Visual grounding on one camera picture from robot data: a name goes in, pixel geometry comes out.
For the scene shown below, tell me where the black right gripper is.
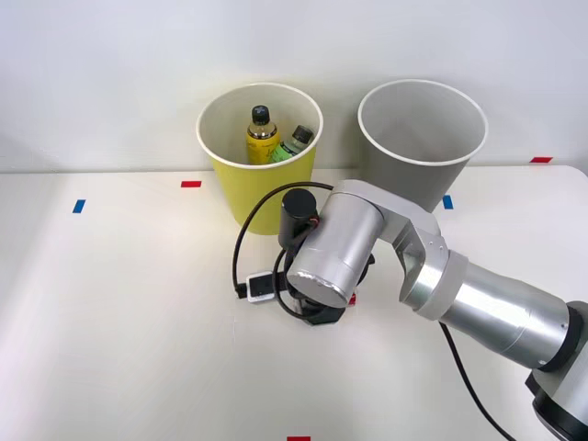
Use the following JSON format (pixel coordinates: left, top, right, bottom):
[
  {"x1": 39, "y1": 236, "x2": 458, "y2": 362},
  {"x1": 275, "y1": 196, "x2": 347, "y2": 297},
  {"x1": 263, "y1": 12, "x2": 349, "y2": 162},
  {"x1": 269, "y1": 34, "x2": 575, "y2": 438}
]
[{"x1": 287, "y1": 293, "x2": 345, "y2": 328}]

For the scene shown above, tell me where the yellow-green plastic waste bin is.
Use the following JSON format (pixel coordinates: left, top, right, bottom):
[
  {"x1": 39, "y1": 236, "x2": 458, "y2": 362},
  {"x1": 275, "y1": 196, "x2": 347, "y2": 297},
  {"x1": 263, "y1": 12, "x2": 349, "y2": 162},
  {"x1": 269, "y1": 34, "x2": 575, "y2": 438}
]
[{"x1": 196, "y1": 82, "x2": 325, "y2": 237}]

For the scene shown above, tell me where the grey plastic waste bin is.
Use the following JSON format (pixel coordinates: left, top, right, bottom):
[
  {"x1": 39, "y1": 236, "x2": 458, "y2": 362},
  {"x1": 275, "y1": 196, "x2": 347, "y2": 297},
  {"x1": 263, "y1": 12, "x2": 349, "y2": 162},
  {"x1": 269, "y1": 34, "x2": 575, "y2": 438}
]
[{"x1": 356, "y1": 78, "x2": 489, "y2": 215}]

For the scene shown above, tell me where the green label plastic bottle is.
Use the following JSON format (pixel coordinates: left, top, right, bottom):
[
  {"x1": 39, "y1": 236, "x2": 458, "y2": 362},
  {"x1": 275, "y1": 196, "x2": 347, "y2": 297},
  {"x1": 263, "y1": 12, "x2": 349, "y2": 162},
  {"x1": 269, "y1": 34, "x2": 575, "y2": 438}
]
[{"x1": 268, "y1": 124, "x2": 315, "y2": 164}]

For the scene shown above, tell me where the yellow label plastic bottle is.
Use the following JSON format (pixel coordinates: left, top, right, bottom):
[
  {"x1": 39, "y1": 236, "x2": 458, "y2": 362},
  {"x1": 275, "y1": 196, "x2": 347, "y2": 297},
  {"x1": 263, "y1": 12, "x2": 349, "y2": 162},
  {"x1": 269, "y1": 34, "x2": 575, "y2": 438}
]
[{"x1": 245, "y1": 105, "x2": 282, "y2": 165}]

